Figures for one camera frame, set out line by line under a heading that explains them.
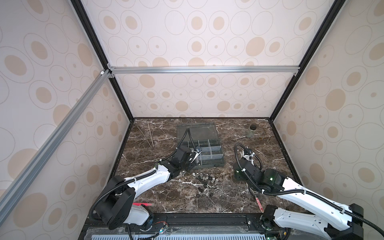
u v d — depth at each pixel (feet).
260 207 2.55
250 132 3.40
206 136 3.58
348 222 1.30
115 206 1.36
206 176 2.88
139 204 2.13
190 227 2.39
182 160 2.17
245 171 1.74
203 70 2.94
